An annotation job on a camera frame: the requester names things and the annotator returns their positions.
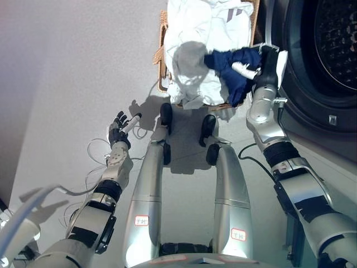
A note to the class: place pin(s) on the woven wicker laundry basket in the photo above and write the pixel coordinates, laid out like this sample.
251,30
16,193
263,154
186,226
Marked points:
161,56

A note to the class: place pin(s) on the black right robot foot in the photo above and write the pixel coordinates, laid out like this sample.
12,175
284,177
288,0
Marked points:
207,128

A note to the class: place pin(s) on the black robot foot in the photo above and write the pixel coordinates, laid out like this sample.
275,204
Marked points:
207,128
166,113

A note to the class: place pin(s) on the navy blue cloth garment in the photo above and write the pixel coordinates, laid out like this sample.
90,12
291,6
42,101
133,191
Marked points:
231,75

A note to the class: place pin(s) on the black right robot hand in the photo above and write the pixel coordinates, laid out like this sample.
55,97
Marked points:
267,72

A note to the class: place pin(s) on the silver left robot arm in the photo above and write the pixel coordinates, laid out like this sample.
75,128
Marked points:
92,217

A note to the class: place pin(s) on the silver right robot leg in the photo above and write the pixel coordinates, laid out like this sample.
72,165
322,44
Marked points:
231,190

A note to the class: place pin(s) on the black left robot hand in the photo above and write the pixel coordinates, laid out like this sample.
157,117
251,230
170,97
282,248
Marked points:
118,134

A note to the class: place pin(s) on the white cloth garment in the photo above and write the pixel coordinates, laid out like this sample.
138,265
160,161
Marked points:
192,33

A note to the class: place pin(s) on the black left robot foot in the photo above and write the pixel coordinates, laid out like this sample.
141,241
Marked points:
166,113

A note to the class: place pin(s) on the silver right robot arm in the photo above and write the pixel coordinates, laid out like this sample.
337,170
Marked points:
304,190

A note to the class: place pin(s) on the grey front-load washing machine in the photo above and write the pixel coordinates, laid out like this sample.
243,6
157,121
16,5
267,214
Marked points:
320,56

